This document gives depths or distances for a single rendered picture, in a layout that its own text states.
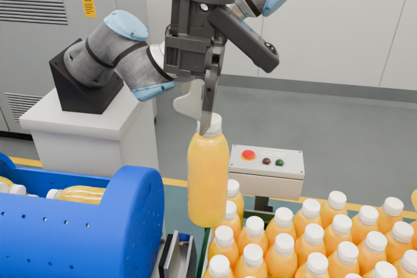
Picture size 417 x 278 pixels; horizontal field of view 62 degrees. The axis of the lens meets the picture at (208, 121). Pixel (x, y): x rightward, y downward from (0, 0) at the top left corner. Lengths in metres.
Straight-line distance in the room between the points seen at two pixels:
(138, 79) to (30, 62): 1.78
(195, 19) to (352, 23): 2.97
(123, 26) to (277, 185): 0.59
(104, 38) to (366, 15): 2.71
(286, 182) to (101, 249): 0.51
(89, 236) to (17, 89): 2.29
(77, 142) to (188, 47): 0.71
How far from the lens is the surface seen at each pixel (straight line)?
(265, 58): 0.48
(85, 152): 1.14
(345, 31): 3.43
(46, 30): 2.52
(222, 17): 0.47
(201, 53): 0.48
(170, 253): 0.82
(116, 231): 0.68
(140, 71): 0.97
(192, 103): 0.51
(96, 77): 1.10
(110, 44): 1.01
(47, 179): 1.02
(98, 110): 1.09
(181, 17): 0.49
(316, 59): 3.49
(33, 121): 1.15
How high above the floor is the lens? 1.71
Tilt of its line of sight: 34 degrees down
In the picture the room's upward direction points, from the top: straight up
